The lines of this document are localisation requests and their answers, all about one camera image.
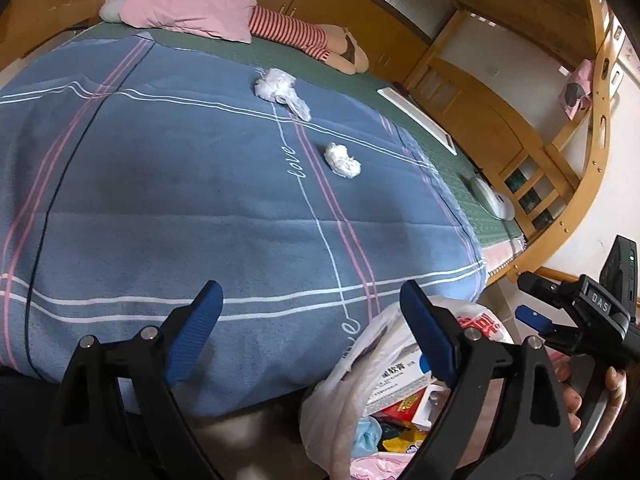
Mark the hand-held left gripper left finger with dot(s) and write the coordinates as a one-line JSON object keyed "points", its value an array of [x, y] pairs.
{"points": [[195, 325]]}

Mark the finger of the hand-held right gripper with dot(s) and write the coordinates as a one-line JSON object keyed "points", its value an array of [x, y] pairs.
{"points": [[542, 285], [532, 316]]}

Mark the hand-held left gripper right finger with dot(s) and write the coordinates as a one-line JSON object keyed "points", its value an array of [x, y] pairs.
{"points": [[430, 330]]}

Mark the white red-printed plastic bag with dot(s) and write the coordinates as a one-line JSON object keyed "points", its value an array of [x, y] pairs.
{"points": [[340, 385]]}

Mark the orange snack packet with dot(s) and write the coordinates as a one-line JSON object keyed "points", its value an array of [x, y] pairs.
{"points": [[402, 440]]}

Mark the person's right hand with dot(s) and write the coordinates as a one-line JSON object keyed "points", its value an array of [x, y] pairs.
{"points": [[616, 385]]}

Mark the pink mattress pad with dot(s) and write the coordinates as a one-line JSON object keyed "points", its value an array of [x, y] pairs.
{"points": [[502, 255]]}

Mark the white handheld vacuum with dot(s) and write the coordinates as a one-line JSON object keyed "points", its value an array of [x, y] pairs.
{"points": [[495, 200]]}

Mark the blue striped blanket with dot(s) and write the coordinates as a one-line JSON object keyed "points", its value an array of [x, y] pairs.
{"points": [[150, 185]]}

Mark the crumpled white tissue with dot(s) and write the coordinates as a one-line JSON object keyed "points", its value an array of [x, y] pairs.
{"points": [[342, 160]]}

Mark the pink hanging cloth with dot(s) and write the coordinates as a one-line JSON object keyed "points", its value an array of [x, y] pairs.
{"points": [[577, 90]]}

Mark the white flat board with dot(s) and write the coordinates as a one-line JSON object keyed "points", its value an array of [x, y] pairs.
{"points": [[420, 120]]}

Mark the green bed mat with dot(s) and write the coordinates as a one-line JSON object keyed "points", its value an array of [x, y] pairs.
{"points": [[350, 95]]}

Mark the striped plush doll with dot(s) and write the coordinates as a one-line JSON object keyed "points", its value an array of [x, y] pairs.
{"points": [[300, 35]]}

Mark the pink pillow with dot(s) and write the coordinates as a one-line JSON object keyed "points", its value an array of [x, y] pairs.
{"points": [[190, 0]]}

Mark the wooden bunk bed frame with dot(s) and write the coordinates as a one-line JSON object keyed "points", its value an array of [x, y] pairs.
{"points": [[475, 105]]}

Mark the wooden wall cabinets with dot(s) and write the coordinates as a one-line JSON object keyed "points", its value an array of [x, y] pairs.
{"points": [[350, 15]]}

